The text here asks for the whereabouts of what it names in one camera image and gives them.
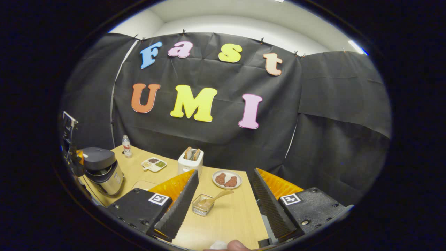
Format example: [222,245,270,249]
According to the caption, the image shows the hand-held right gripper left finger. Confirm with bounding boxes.
[106,170,199,242]

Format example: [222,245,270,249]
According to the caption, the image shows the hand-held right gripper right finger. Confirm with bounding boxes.
[252,168,354,243]

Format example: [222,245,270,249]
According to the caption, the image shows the metal wire chopstick holder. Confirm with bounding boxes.
[192,194,214,216]

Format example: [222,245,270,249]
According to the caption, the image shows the silver rice cooker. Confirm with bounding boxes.
[82,147,125,196]

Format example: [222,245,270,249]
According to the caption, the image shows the wooden spoon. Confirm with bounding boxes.
[197,189,234,211]

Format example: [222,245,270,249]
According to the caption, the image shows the clear plastic rice container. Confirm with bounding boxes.
[131,180,159,191]

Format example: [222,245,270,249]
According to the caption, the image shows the white toaster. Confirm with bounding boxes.
[178,149,204,178]

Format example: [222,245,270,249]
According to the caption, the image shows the white divided grain dish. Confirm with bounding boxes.
[141,157,167,173]

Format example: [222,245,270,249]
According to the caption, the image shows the small clear bottle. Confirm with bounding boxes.
[122,135,132,158]

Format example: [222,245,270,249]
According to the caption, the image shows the white round plate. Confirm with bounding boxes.
[212,170,242,189]

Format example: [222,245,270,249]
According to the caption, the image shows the ceiling light panel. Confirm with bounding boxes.
[348,40,369,56]

